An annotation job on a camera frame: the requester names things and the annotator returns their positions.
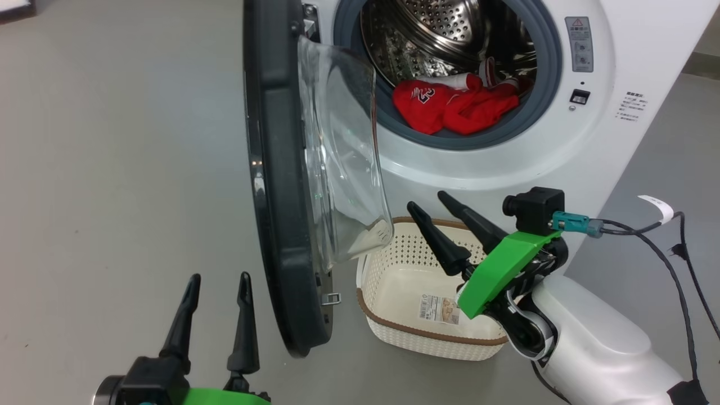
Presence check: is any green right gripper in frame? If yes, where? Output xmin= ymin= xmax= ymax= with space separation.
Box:
xmin=407 ymin=191 xmax=569 ymax=320

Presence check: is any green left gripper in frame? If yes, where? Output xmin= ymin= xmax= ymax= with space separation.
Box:
xmin=159 ymin=272 xmax=272 ymax=405

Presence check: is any plain red garment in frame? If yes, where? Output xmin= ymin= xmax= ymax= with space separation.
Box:
xmin=443 ymin=76 xmax=521 ymax=136

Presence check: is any red jersey with white logo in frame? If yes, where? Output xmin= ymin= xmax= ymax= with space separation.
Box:
xmin=392 ymin=79 xmax=452 ymax=136

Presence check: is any white garment with red trim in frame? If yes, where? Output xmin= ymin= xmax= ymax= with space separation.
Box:
xmin=448 ymin=56 xmax=521 ymax=92

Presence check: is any dark grey round washer door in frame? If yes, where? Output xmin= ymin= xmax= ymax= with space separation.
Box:
xmin=242 ymin=0 xmax=394 ymax=358

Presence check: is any paper label in basket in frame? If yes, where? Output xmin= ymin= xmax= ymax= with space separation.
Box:
xmin=417 ymin=294 xmax=461 ymax=325

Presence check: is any cream perforated laundry basket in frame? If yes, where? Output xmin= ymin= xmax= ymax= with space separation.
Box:
xmin=355 ymin=217 xmax=510 ymax=362

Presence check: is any white front-load washing machine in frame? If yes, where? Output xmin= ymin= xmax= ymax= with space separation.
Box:
xmin=302 ymin=0 xmax=720 ymax=279

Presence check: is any steel perforated washer drum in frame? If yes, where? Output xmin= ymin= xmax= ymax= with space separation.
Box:
xmin=360 ymin=0 xmax=538 ymax=91

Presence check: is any small text sticker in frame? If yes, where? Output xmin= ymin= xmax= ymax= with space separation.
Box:
xmin=615 ymin=92 xmax=649 ymax=124

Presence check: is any grey warning sticker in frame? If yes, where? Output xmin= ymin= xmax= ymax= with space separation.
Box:
xmin=564 ymin=16 xmax=594 ymax=73

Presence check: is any teal cable connector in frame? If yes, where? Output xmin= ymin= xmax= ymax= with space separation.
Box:
xmin=551 ymin=211 xmax=604 ymax=238

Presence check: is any white cable tag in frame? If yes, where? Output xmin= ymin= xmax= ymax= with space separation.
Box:
xmin=638 ymin=195 xmax=674 ymax=224

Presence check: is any thick black cable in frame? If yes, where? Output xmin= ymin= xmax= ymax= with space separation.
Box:
xmin=596 ymin=218 xmax=704 ymax=384

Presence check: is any thin black cable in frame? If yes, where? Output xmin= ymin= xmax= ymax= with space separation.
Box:
xmin=672 ymin=211 xmax=720 ymax=341

